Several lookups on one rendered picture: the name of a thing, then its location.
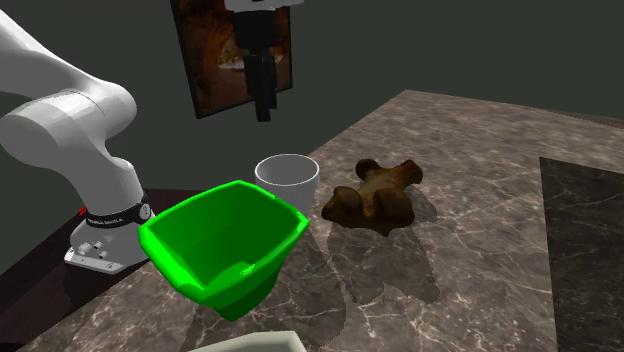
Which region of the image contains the framed brown wall picture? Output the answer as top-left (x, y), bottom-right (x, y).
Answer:
top-left (169, 0), bottom-right (295, 120)

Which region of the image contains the pale white box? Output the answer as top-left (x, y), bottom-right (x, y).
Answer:
top-left (186, 330), bottom-right (309, 352)

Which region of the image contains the brown teddy bear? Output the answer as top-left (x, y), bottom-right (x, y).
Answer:
top-left (320, 157), bottom-right (425, 239)

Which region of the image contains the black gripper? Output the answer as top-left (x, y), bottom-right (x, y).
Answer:
top-left (233, 9), bottom-right (282, 124)

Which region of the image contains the dark robot stand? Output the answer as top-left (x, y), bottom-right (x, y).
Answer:
top-left (0, 188), bottom-right (205, 352)

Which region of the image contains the green plastic bin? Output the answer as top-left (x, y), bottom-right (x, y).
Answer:
top-left (137, 179), bottom-right (311, 322)

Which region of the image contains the white cup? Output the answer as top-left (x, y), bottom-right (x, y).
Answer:
top-left (253, 153), bottom-right (321, 217)

